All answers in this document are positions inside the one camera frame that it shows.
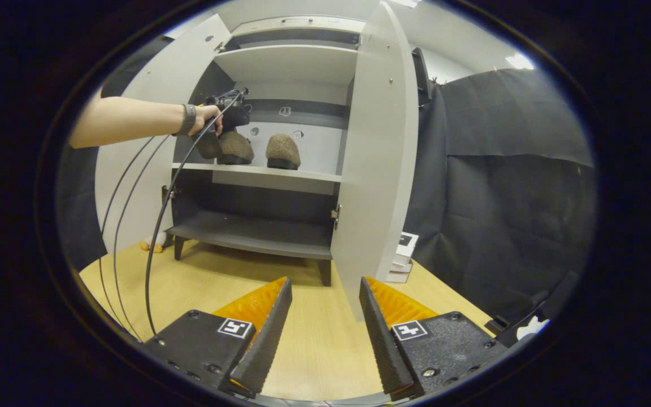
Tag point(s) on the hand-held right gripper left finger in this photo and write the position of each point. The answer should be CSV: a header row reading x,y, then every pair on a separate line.
x,y
266,339

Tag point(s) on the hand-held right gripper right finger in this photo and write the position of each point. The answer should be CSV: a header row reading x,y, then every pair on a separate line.
x,y
385,345

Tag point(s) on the brown fuzzy shoe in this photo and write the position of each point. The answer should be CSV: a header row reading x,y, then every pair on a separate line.
x,y
283,150
238,148

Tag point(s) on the grey shoe cabinet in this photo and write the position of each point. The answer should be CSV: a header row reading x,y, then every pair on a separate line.
x,y
280,226

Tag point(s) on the grey shoe cabinet door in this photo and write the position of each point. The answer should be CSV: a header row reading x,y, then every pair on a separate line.
x,y
139,186
376,169

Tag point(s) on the grey cabinet drawer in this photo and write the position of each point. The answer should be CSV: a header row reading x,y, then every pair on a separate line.
x,y
303,25

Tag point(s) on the grey wristband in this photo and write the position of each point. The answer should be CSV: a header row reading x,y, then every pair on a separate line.
x,y
187,120

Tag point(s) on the white flat box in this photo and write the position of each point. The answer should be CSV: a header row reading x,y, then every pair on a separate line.
x,y
402,267
398,277

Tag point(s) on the white box with black print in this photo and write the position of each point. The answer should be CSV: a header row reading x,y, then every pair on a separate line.
x,y
407,246

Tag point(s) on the small orange object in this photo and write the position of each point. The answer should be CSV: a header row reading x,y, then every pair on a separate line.
x,y
150,247

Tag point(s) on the dark object with white patch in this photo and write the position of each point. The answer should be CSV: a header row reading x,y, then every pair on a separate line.
x,y
557,299

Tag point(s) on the dark flat panel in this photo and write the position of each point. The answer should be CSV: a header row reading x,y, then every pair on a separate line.
x,y
421,76

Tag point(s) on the large ceiling light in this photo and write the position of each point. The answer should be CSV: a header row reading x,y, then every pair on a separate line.
x,y
402,2

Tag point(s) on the black backdrop cloth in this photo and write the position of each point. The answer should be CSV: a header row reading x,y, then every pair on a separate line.
x,y
512,186

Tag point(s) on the small ceiling light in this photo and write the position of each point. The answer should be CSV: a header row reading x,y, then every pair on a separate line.
x,y
519,61

